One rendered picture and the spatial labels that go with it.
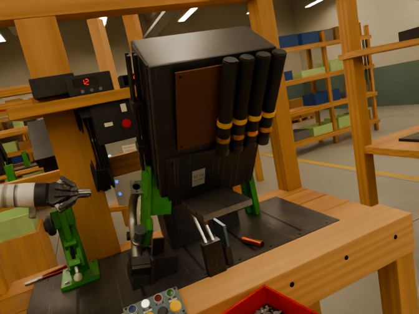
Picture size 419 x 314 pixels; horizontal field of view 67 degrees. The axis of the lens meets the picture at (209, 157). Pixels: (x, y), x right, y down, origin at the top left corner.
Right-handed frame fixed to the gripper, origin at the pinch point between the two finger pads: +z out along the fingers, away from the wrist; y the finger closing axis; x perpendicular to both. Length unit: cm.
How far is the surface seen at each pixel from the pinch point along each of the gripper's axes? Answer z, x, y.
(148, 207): 18.5, -5.2, -9.7
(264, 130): 50, -34, -2
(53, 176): -11.8, 25.3, 24.9
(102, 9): 6, -28, 67
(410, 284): 112, 0, -45
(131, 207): 15.3, 7.4, -1.8
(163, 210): 23.6, -3.1, -10.0
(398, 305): 108, 7, -50
